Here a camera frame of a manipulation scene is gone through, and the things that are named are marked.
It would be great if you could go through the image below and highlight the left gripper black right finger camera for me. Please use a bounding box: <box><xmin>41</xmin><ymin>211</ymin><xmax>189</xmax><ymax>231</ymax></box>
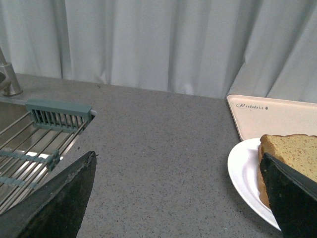
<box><xmin>260</xmin><ymin>153</ymin><xmax>317</xmax><ymax>238</ymax></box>

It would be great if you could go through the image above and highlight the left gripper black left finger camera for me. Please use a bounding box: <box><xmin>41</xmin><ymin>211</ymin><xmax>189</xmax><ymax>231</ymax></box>
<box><xmin>0</xmin><ymin>151</ymin><xmax>97</xmax><ymax>238</ymax></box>

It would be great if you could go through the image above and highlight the toast slice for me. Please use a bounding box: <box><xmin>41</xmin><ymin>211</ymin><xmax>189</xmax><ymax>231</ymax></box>
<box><xmin>257</xmin><ymin>144</ymin><xmax>270</xmax><ymax>209</ymax></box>
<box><xmin>260</xmin><ymin>134</ymin><xmax>317</xmax><ymax>181</ymax></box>

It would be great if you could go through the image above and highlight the white round plate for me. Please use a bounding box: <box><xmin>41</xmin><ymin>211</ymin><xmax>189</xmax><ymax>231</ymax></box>
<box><xmin>227</xmin><ymin>138</ymin><xmax>281</xmax><ymax>231</ymax></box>

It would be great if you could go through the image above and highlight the steel sink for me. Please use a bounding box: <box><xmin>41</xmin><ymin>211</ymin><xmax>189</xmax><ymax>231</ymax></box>
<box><xmin>0</xmin><ymin>97</ymin><xmax>97</xmax><ymax>214</ymax></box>

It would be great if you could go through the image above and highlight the green and steel drying rack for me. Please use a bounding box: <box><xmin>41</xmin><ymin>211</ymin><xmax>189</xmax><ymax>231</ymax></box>
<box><xmin>0</xmin><ymin>99</ymin><xmax>93</xmax><ymax>214</ymax></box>

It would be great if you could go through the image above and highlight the beige rabbit tray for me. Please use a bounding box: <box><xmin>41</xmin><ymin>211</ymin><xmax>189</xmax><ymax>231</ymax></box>
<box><xmin>226</xmin><ymin>95</ymin><xmax>317</xmax><ymax>141</ymax></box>

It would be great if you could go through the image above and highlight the steel faucet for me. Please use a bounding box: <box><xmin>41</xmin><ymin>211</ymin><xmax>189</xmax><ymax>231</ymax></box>
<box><xmin>0</xmin><ymin>50</ymin><xmax>23</xmax><ymax>97</ymax></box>

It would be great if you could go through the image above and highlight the grey curtain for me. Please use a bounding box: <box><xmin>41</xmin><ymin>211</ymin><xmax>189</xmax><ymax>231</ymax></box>
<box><xmin>0</xmin><ymin>0</ymin><xmax>317</xmax><ymax>103</ymax></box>

